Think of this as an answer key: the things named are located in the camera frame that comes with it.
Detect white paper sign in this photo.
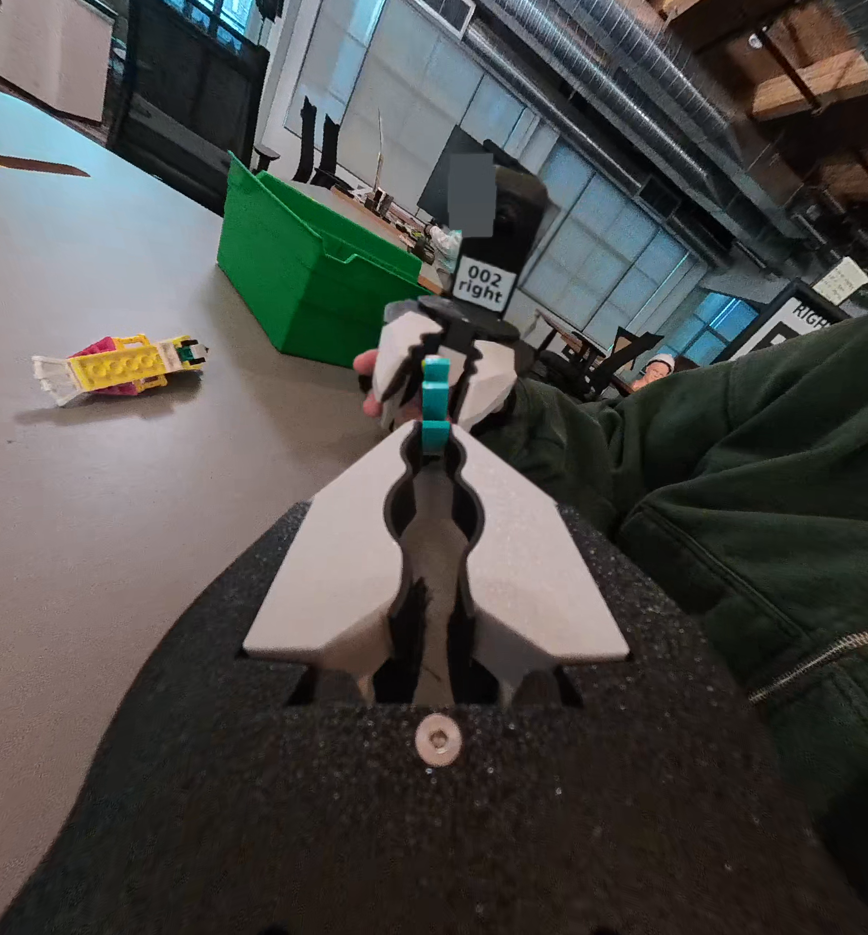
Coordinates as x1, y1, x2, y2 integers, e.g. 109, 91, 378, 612
813, 256, 868, 304

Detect yellow pink lego model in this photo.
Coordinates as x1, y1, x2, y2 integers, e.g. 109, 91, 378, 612
32, 334, 208, 408

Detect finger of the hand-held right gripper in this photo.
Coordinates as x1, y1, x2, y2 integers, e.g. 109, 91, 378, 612
448, 339, 517, 433
372, 313, 436, 432

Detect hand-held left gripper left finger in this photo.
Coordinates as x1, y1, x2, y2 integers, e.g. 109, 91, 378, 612
242, 422, 410, 704

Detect long wooden table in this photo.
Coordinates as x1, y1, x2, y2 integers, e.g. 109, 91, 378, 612
259, 171, 442, 293

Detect thin silver duct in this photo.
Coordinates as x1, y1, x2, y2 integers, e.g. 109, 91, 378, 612
478, 0, 807, 242

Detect long teal lego piece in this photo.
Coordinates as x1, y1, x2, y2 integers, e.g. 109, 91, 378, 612
421, 356, 451, 450

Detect person's green jacket torso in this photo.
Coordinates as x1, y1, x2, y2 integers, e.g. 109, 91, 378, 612
612, 409, 868, 935

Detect person's right hand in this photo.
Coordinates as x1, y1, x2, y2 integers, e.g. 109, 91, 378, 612
353, 348, 386, 419

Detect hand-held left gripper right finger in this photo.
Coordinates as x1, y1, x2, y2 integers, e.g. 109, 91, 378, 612
447, 424, 632, 705

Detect black monitor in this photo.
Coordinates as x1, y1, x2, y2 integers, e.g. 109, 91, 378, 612
417, 124, 537, 220

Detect black cabinet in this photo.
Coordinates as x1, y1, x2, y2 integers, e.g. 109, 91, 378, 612
109, 0, 270, 213

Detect black white marker sign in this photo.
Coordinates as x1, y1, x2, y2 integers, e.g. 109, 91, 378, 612
726, 278, 844, 366

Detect black chair back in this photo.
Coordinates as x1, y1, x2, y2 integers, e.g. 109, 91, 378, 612
311, 113, 341, 187
291, 95, 318, 184

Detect black office chair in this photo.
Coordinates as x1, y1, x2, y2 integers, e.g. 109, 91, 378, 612
539, 329, 665, 399

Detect person's right forearm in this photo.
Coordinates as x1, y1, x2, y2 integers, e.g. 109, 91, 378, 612
478, 307, 868, 542

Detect white cardboard box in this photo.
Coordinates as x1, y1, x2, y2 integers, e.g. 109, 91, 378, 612
0, 0, 117, 121

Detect yellow brown flat strip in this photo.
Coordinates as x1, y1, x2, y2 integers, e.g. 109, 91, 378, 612
0, 150, 90, 178

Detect green plastic bin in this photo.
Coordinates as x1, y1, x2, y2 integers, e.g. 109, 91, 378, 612
217, 151, 445, 356

